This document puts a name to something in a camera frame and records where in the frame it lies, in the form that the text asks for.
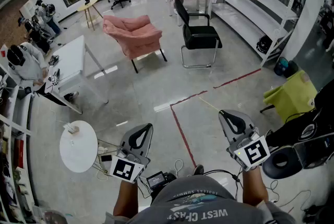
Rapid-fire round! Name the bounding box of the person's left forearm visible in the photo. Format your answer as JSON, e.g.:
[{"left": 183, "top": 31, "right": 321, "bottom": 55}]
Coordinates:
[{"left": 113, "top": 180, "right": 139, "bottom": 218}]

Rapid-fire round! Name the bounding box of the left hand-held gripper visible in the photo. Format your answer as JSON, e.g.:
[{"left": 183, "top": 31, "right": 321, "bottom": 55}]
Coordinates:
[{"left": 109, "top": 124, "right": 154, "bottom": 184}]

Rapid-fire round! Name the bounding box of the black office chair oval headrest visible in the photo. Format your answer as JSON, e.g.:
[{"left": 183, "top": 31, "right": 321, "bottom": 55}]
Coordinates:
[{"left": 261, "top": 81, "right": 334, "bottom": 181}]

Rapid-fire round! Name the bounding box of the black backpack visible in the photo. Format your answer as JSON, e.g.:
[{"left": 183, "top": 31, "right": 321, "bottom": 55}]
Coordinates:
[{"left": 256, "top": 34, "right": 273, "bottom": 55}]

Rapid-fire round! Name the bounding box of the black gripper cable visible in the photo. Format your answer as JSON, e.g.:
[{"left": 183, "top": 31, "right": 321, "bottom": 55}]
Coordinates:
[{"left": 202, "top": 168, "right": 245, "bottom": 202}]

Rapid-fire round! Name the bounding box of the white looped floor cable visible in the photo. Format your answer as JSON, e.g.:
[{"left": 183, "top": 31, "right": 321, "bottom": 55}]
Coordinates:
[{"left": 173, "top": 159, "right": 185, "bottom": 179}]

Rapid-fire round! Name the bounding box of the blue bin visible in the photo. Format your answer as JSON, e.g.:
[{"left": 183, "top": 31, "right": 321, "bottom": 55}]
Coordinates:
[{"left": 273, "top": 56, "right": 290, "bottom": 76}]

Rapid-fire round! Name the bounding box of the person's grey printed t-shirt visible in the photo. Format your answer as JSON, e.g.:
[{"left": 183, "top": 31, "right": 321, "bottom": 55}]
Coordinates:
[{"left": 104, "top": 174, "right": 298, "bottom": 224}]

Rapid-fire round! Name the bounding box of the person's right forearm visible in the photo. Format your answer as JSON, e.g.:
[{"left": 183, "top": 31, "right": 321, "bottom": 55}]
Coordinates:
[{"left": 242, "top": 165, "right": 269, "bottom": 204}]

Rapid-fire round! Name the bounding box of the pink padded armchair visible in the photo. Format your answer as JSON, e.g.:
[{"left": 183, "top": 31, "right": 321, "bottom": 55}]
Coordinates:
[{"left": 102, "top": 14, "right": 168, "bottom": 74}]

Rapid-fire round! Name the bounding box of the green covered chair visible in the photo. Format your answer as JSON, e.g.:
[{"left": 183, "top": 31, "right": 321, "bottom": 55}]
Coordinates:
[{"left": 259, "top": 69, "right": 318, "bottom": 124}]

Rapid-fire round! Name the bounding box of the round wooden side table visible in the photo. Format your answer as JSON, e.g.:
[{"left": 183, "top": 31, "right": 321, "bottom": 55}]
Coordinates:
[{"left": 77, "top": 0, "right": 104, "bottom": 31}]

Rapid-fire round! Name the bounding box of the clear filled plastic bag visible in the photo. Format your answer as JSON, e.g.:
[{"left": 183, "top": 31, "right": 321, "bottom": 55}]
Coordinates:
[{"left": 42, "top": 209, "right": 69, "bottom": 224}]

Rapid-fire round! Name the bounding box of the black bag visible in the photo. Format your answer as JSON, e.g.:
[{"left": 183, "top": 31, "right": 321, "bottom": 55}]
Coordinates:
[{"left": 284, "top": 60, "right": 299, "bottom": 79}]

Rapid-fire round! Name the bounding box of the black cantilever visitor chair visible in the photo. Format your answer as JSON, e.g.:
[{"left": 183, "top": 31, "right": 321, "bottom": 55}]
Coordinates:
[{"left": 174, "top": 0, "right": 223, "bottom": 69}]

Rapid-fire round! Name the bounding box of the white rectangular table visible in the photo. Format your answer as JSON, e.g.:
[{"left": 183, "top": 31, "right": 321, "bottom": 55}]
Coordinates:
[{"left": 43, "top": 34, "right": 109, "bottom": 115}]

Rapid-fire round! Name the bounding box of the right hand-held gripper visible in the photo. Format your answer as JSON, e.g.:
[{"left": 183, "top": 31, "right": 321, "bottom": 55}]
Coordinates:
[{"left": 218, "top": 109, "right": 271, "bottom": 172}]

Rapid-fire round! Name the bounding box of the round white table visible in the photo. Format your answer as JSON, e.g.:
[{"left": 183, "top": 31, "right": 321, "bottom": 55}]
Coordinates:
[{"left": 59, "top": 120, "right": 99, "bottom": 173}]

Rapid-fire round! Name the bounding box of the white cluttered storage shelf unit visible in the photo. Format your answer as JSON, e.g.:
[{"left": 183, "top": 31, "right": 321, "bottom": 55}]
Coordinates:
[{"left": 0, "top": 61, "right": 36, "bottom": 224}]

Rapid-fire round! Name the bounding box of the black chest-mounted screen device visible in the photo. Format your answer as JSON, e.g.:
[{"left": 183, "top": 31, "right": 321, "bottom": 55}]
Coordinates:
[{"left": 145, "top": 171, "right": 177, "bottom": 194}]

